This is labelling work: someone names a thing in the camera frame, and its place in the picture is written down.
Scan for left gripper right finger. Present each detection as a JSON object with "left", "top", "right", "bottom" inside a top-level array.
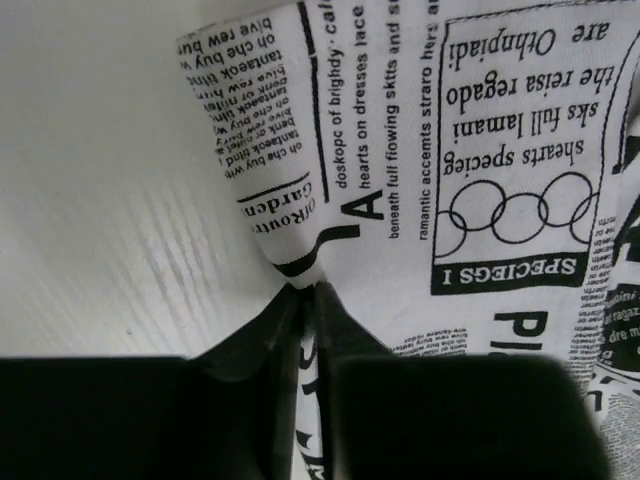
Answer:
[{"left": 312, "top": 282, "right": 612, "bottom": 479}]

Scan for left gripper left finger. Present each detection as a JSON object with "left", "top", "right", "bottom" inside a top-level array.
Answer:
[{"left": 1, "top": 286, "right": 300, "bottom": 479}]

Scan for newspaper print trousers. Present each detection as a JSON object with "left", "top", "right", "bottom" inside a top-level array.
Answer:
[{"left": 176, "top": 1, "right": 639, "bottom": 479}]

